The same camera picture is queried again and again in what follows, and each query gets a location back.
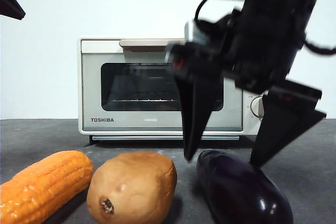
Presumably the cream Toshiba toaster oven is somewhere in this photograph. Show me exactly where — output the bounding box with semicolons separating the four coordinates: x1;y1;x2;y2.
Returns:
78;36;266;145

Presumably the beige oven door handle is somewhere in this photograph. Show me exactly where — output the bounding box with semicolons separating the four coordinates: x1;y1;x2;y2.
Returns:
119;39;184;51

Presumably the brown potato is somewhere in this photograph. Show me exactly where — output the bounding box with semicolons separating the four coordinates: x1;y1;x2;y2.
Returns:
86;152;178;223

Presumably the beige oven knob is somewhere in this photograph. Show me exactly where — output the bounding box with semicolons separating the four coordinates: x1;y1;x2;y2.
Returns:
250;97;265;118

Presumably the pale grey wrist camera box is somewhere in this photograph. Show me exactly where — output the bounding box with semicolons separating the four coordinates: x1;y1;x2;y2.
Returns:
184;22;211;44

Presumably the black cable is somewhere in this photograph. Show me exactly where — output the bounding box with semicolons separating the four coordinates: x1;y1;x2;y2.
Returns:
194;0;211;25
304;32;336;56

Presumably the metal oven crumb tray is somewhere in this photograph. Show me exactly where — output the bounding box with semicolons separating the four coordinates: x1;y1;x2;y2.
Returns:
91;136;240;141

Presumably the orange corn cob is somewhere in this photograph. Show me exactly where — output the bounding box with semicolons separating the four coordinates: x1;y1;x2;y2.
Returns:
0;150;95;224

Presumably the dark purple eggplant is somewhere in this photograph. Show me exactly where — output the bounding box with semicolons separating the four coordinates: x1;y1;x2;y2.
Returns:
196;149;294;224

